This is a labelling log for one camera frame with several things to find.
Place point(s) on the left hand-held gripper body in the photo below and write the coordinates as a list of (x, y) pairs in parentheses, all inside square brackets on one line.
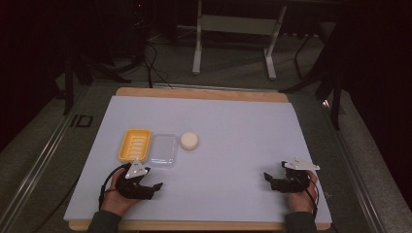
[(133, 186)]

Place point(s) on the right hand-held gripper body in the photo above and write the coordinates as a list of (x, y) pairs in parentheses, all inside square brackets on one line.
[(293, 183)]

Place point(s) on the person's right hand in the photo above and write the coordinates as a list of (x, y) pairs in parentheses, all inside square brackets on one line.
[(301, 200)]

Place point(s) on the person's left hand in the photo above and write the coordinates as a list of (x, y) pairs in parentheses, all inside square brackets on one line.
[(114, 202)]

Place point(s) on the clear plastic container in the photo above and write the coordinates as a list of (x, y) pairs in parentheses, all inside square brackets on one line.
[(163, 151)]

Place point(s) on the yellow soap dish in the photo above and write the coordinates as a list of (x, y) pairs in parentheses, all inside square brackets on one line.
[(135, 145)]

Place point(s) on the white foam mat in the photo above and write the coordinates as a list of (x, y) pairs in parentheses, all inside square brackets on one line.
[(226, 161)]

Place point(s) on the wooden table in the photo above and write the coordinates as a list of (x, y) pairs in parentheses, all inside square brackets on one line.
[(200, 94)]

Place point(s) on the black stand with legs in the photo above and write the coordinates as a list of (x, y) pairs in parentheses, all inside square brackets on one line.
[(83, 69), (330, 81)]

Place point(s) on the metal floor rail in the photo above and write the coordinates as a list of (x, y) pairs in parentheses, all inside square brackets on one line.
[(350, 168), (35, 168)]

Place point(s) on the white metal stand frame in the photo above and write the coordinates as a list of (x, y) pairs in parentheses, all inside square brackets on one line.
[(239, 24)]

